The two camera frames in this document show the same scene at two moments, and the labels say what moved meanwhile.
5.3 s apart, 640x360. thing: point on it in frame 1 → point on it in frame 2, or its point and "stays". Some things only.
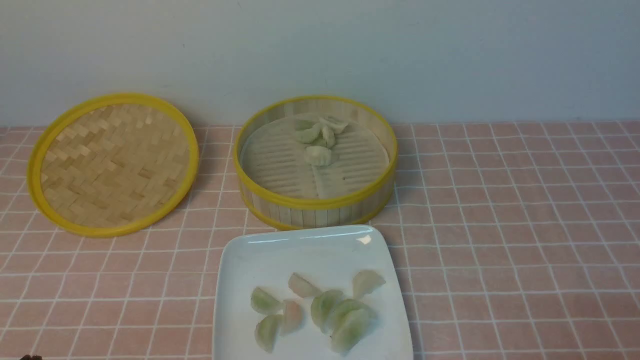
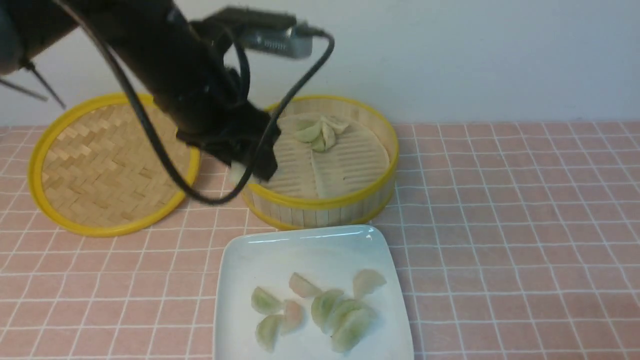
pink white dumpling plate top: [302, 287] stays
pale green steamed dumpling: [318, 155] → [236, 171]
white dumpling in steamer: [334, 125] stays
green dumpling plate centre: [322, 309] stays
